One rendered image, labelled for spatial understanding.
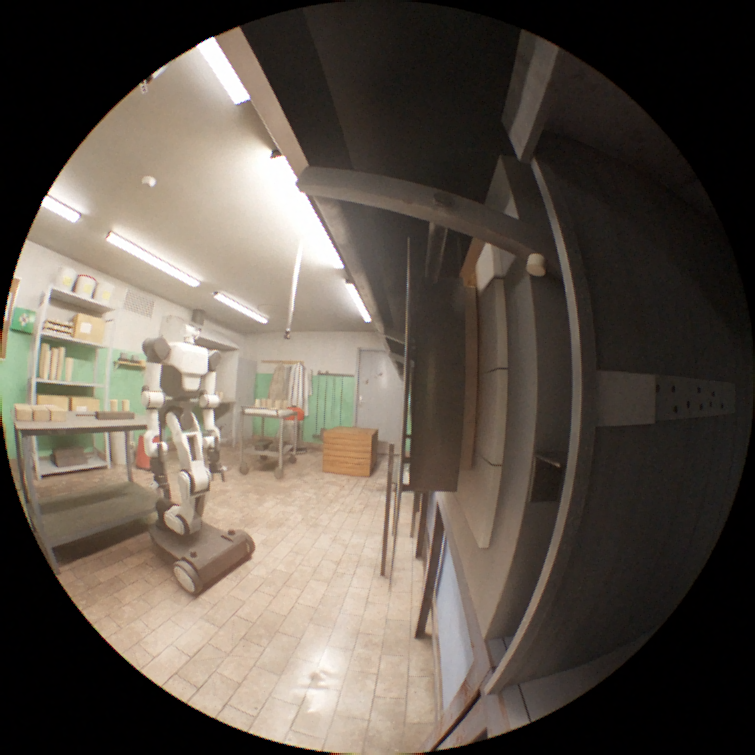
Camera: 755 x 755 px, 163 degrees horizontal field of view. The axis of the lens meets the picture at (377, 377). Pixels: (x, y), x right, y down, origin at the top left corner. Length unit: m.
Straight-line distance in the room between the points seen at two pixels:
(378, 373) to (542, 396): 5.14
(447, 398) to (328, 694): 1.19
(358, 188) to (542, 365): 0.25
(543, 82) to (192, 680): 1.58
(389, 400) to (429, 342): 4.92
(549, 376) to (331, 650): 1.35
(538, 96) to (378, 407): 5.27
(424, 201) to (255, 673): 1.45
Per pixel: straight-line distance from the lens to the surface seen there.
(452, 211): 0.26
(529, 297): 0.28
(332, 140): 0.63
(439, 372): 0.39
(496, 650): 0.38
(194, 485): 1.59
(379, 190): 0.28
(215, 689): 1.33
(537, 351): 0.26
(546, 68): 0.24
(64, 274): 3.78
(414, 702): 1.27
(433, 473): 0.40
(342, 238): 0.40
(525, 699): 0.35
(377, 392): 5.33
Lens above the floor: 1.15
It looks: 4 degrees up
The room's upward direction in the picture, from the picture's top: 3 degrees clockwise
